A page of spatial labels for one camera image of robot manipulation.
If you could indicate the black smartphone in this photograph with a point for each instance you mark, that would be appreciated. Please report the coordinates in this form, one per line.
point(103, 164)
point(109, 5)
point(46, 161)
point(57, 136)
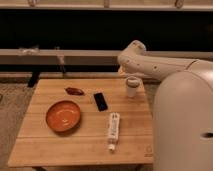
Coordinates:
point(100, 101)

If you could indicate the white plastic bottle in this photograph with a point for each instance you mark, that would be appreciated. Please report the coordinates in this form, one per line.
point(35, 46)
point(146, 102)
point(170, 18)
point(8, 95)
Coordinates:
point(113, 130)

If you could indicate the dark red snack packet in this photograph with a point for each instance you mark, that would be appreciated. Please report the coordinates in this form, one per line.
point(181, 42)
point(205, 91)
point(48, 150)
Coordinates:
point(74, 91)

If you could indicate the orange bowl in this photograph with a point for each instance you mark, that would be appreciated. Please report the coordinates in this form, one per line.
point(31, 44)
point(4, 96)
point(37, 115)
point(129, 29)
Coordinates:
point(63, 116)

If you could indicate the wooden table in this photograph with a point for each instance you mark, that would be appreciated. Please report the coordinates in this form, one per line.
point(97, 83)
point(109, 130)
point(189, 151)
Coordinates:
point(37, 145)

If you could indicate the white ceramic cup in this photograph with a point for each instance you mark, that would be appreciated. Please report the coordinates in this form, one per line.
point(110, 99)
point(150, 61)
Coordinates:
point(132, 85)

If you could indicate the grey metal rail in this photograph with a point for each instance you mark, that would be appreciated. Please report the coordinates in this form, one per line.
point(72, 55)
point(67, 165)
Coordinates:
point(49, 57)

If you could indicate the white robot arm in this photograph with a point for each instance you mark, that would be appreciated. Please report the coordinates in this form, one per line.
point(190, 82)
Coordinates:
point(182, 108)

